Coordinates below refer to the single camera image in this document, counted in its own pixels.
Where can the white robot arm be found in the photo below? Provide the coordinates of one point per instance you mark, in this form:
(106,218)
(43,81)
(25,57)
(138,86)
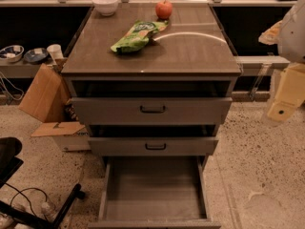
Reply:
(289,36)

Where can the blue patterned bowl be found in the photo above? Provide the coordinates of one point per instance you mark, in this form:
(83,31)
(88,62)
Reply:
(11,54)

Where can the grey drawer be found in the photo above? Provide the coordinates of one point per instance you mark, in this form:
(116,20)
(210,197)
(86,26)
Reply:
(154,192)
(151,111)
(153,146)

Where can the grey middle drawer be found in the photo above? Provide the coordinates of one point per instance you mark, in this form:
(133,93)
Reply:
(153,146)

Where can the open cardboard box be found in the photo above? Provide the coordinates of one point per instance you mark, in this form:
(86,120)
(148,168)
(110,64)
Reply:
(46,100)

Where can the dark blue bowl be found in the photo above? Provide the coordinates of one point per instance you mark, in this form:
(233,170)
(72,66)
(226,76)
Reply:
(36,56)

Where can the white bowl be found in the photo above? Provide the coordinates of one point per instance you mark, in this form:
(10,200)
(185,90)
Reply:
(105,7)

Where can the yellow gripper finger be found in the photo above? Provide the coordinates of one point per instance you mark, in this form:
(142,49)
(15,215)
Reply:
(270,36)
(289,94)

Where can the grey bottom drawer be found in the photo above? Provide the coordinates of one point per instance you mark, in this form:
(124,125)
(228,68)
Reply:
(154,192)

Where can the green rice chip bag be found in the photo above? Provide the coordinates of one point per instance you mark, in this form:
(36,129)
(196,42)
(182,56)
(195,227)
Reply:
(138,36)

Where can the white paper cup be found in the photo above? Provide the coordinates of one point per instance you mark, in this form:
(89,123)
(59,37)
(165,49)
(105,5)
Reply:
(55,51)

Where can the grey top drawer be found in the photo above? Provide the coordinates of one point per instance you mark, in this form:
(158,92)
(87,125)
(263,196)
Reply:
(151,111)

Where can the grey drawer cabinet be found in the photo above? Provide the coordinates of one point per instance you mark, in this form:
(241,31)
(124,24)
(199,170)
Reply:
(189,59)

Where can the red apple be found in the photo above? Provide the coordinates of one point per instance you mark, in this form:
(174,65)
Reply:
(163,9)

